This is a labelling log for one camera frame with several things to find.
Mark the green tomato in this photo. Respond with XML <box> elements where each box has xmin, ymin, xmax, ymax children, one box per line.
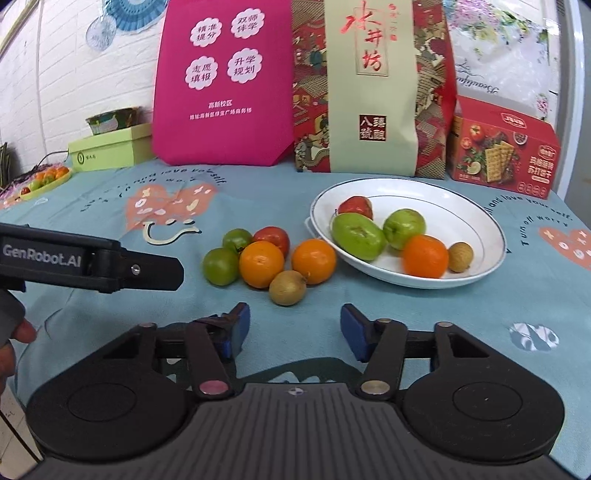
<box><xmin>221</xmin><ymin>228</ymin><xmax>252</xmax><ymax>255</ymax></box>
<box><xmin>201</xmin><ymin>247</ymin><xmax>239</xmax><ymax>287</ymax></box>

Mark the brown kiwi-like fruit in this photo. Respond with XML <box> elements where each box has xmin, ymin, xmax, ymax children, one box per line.
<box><xmin>269</xmin><ymin>270</ymin><xmax>307</xmax><ymax>307</ymax></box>

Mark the oblong green mango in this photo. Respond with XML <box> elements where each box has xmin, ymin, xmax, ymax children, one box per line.
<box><xmin>332</xmin><ymin>213</ymin><xmax>387</xmax><ymax>262</ymax></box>

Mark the green apple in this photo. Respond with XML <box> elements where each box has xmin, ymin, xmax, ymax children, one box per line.
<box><xmin>383</xmin><ymin>209</ymin><xmax>427</xmax><ymax>250</ymax></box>

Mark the brown longan fruit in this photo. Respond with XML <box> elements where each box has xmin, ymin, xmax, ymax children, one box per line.
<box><xmin>448</xmin><ymin>242</ymin><xmax>474</xmax><ymax>273</ymax></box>

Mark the person's left hand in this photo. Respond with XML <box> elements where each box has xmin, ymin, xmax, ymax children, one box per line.
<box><xmin>0</xmin><ymin>319</ymin><xmax>37</xmax><ymax>395</ymax></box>

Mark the yellow tray of fruit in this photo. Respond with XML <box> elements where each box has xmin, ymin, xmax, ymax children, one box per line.
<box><xmin>18</xmin><ymin>165</ymin><xmax>73</xmax><ymax>201</ymax></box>

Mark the orange fruit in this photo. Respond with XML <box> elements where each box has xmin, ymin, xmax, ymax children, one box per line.
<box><xmin>290</xmin><ymin>239</ymin><xmax>337</xmax><ymax>285</ymax></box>
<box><xmin>238</xmin><ymin>241</ymin><xmax>284</xmax><ymax>289</ymax></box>

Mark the light blue printed tablecloth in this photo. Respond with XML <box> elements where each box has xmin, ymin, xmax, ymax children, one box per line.
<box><xmin>1</xmin><ymin>160</ymin><xmax>590</xmax><ymax>478</ymax></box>

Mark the small orange tangerine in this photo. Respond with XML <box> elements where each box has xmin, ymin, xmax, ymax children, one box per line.
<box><xmin>401</xmin><ymin>235</ymin><xmax>449</xmax><ymax>279</ymax></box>

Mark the red tomato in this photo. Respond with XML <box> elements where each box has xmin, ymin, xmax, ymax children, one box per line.
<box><xmin>252</xmin><ymin>226</ymin><xmax>290</xmax><ymax>259</ymax></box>

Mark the light green shoe box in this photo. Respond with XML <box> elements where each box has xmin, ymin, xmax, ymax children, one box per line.
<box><xmin>68</xmin><ymin>123</ymin><xmax>154</xmax><ymax>172</ymax></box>

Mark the red wax apple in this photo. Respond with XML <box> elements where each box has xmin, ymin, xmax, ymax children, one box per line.
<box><xmin>337</xmin><ymin>196</ymin><xmax>374</xmax><ymax>220</ymax></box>

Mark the green patterned bowl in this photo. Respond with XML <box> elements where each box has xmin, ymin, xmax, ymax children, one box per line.
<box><xmin>86</xmin><ymin>107</ymin><xmax>140</xmax><ymax>135</ymax></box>

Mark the white round plate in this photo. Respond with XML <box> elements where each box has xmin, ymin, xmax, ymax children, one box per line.
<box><xmin>308</xmin><ymin>178</ymin><xmax>507</xmax><ymax>290</ymax></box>

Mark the red cracker box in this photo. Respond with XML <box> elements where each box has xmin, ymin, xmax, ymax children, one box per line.
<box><xmin>447</xmin><ymin>96</ymin><xmax>560</xmax><ymax>199</ymax></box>

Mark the magenta fabric tote bag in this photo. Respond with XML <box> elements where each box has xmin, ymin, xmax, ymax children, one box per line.
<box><xmin>152</xmin><ymin>1</ymin><xmax>294</xmax><ymax>166</ymax></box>

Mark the patterned liquor gift bag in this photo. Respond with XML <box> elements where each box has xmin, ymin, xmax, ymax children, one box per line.
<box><xmin>291</xmin><ymin>1</ymin><xmax>457</xmax><ymax>179</ymax></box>

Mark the white floral plastic bag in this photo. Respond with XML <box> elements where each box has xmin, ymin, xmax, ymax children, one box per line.
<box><xmin>444</xmin><ymin>1</ymin><xmax>560</xmax><ymax>124</ymax></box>

